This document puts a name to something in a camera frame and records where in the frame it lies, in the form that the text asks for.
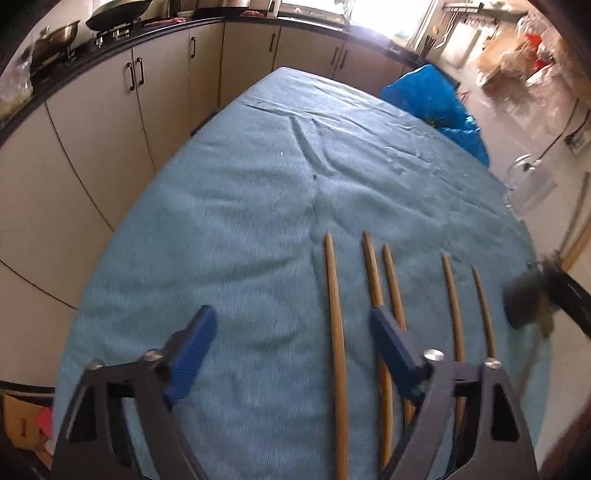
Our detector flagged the wooden chopstick far left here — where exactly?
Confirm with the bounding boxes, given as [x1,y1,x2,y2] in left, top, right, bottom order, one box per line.
[325,233,349,480]

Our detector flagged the light blue fleece table cloth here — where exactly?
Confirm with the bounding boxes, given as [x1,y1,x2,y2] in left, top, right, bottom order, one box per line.
[53,69,551,479]

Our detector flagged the hanging plastic bags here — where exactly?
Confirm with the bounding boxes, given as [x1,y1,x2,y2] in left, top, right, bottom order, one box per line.
[475,9,590,135]

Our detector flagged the blue plastic bag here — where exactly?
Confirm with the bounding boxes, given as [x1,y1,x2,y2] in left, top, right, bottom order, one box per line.
[380,64,490,167]

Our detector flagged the wooden chopstick far right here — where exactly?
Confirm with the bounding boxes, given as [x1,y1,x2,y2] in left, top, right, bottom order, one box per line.
[472,266,497,358]

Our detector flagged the dark utensil holder cup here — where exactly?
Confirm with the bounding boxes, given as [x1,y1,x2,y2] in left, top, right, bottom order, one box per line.
[503,263,554,338]

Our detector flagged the black wok pan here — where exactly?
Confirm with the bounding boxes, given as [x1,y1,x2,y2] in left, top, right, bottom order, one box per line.
[85,0,152,32]

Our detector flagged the wooden chopstick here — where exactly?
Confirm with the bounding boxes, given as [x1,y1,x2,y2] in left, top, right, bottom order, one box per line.
[325,233,349,480]
[363,231,394,471]
[472,266,497,358]
[382,243,415,428]
[441,253,466,435]

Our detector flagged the black power cable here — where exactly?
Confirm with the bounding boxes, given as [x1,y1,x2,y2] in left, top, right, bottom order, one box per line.
[535,96,581,163]

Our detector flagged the steel cooking pot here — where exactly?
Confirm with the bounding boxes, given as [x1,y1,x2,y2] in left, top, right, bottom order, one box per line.
[32,20,79,65]

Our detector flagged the beige lower kitchen cabinets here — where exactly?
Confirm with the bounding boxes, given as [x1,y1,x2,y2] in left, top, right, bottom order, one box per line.
[1,19,418,387]

